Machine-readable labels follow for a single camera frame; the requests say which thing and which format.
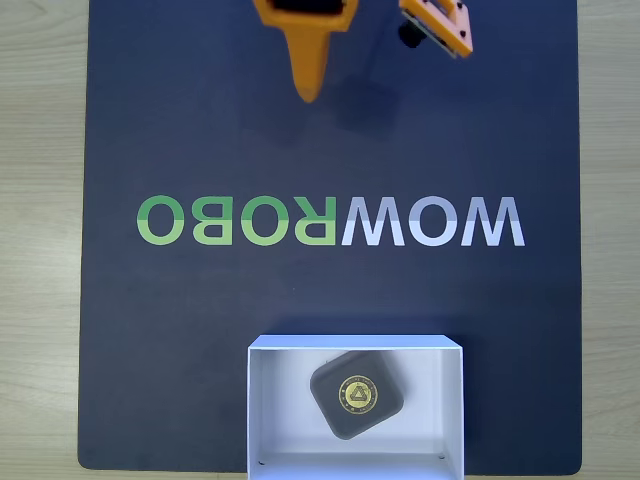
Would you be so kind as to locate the white open cardboard box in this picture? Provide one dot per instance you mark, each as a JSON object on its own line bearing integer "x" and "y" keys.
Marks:
{"x": 280, "y": 400}

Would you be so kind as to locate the square case with gold emblem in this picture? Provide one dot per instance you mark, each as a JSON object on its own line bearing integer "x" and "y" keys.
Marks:
{"x": 357, "y": 395}

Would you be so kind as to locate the dark mat with WOWROBO print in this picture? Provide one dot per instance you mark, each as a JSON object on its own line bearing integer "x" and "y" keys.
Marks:
{"x": 200, "y": 300}

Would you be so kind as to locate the orange camera mount with lens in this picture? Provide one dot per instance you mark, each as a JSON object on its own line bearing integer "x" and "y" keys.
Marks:
{"x": 450, "y": 25}

